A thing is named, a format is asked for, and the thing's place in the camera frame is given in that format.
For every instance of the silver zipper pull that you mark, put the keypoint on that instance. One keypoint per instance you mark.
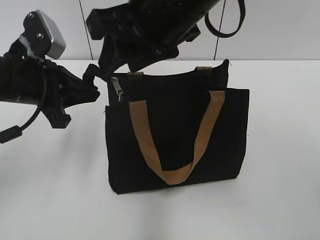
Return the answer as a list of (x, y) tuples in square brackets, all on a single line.
[(118, 88)]

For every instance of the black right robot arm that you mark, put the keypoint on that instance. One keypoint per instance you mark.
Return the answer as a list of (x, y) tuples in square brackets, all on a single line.
[(198, 9)]

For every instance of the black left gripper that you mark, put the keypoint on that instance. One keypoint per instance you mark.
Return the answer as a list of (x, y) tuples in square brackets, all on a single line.
[(64, 90)]

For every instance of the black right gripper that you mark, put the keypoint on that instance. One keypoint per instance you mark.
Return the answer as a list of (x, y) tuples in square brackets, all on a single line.
[(164, 22)]

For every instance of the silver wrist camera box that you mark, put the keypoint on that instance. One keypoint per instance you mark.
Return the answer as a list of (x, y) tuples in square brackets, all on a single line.
[(42, 36)]

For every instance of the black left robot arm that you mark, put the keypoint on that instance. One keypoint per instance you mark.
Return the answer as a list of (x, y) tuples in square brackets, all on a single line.
[(22, 78)]

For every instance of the black tote bag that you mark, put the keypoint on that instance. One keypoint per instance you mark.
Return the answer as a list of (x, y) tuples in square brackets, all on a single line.
[(175, 130)]

